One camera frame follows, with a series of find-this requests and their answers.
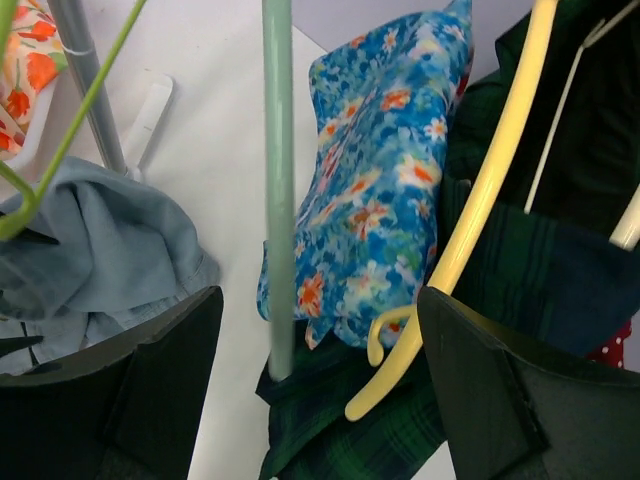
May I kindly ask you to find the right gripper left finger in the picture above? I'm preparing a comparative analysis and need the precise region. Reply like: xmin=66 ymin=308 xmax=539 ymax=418
xmin=1 ymin=286 xmax=224 ymax=479

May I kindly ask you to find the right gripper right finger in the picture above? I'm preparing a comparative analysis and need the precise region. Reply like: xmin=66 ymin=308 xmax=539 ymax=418
xmin=417 ymin=287 xmax=639 ymax=479

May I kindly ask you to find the yellow hanger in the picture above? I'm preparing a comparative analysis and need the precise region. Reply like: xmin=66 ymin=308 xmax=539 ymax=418
xmin=344 ymin=0 xmax=557 ymax=422

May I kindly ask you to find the light blue denim garment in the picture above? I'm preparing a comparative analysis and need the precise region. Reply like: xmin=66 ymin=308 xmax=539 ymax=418
xmin=1 ymin=157 xmax=220 ymax=375

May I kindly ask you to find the lime green hanger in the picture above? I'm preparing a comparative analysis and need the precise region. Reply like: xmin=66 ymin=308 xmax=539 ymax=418
xmin=0 ymin=0 xmax=149 ymax=242

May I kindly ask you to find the blue floral skirt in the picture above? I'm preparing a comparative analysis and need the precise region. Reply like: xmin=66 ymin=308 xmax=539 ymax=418
xmin=255 ymin=0 xmax=474 ymax=351

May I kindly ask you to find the orange floral skirt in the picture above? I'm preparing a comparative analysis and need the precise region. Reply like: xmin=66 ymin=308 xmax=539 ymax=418
xmin=1 ymin=0 xmax=67 ymax=161

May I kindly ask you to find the pale mint hanger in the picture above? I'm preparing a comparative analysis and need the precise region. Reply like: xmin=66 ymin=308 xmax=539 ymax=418
xmin=262 ymin=0 xmax=295 ymax=381

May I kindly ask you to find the cream hanger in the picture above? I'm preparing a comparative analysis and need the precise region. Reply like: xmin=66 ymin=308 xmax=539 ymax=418
xmin=524 ymin=1 xmax=639 ymax=251

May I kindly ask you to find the red polka dot garment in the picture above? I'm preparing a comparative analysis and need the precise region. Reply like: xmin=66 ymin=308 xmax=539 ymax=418
xmin=587 ymin=321 xmax=632 ymax=369

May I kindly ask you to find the dark green plaid garment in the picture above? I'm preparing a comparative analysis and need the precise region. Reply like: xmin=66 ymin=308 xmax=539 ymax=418
xmin=256 ymin=1 xmax=639 ymax=479

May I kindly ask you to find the white plastic basket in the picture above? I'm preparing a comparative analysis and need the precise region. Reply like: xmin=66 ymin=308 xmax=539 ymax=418
xmin=1 ymin=79 xmax=58 ymax=182

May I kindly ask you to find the white clothes rack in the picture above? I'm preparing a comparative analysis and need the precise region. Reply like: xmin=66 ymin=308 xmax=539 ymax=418
xmin=48 ymin=1 xmax=175 ymax=182

